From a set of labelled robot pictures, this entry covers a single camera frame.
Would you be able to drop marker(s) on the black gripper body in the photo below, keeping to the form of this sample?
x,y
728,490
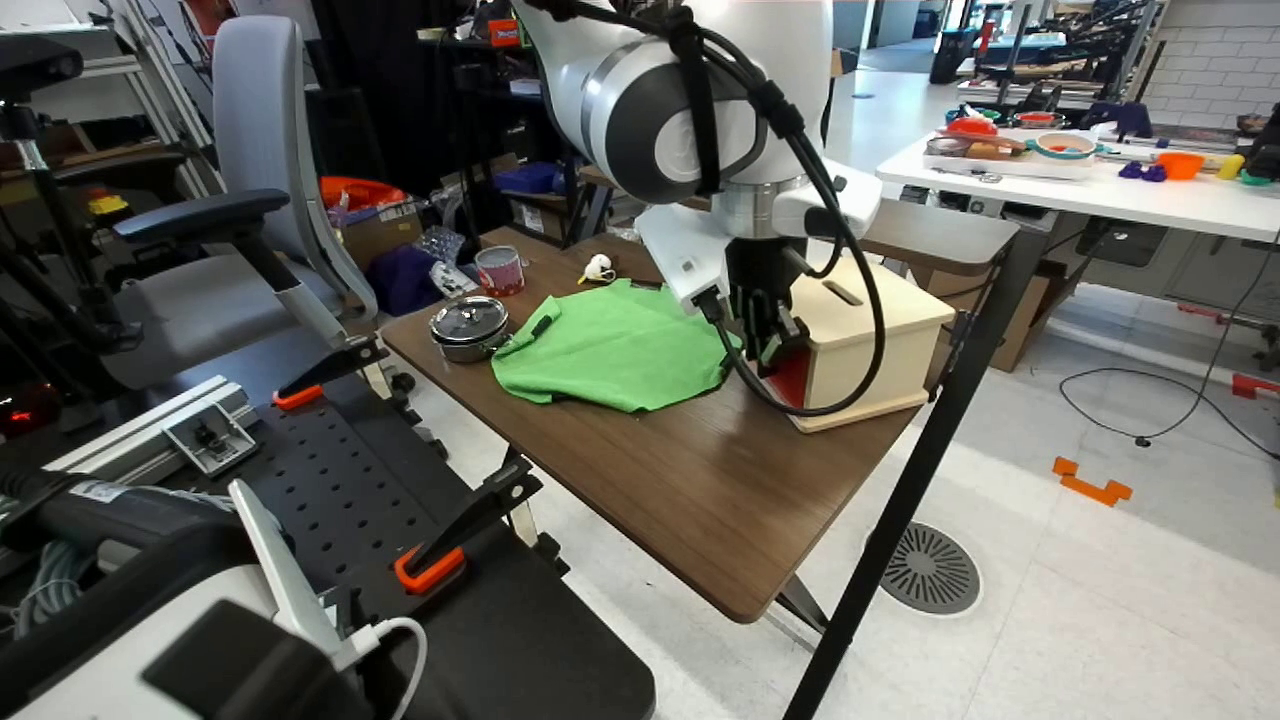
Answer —
x,y
761,273

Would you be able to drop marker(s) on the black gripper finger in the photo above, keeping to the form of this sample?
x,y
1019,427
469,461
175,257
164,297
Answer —
x,y
757,332
790,332

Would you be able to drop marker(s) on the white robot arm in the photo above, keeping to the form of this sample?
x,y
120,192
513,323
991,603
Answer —
x,y
709,114

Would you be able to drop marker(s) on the wooden box with red drawer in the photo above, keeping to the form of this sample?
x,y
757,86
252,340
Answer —
x,y
854,370

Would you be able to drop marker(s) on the green cloth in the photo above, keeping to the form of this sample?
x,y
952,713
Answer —
x,y
619,344

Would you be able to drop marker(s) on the small white toy figure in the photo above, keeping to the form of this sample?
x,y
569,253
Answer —
x,y
598,271

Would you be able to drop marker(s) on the round floor drain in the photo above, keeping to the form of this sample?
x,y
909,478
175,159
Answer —
x,y
931,574

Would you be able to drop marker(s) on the steel pot with lid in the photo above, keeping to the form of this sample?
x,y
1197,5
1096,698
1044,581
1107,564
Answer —
x,y
469,330

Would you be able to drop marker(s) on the orange floor tape marker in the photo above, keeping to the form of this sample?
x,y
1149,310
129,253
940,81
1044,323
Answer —
x,y
1107,495

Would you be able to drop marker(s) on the white table with toys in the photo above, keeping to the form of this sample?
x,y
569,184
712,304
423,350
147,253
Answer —
x,y
1068,175

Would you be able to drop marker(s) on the grey office chair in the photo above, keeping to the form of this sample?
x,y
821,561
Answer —
x,y
267,248

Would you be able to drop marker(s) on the orange handled clamp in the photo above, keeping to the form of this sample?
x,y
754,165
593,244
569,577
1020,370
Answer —
x,y
338,365
428,564

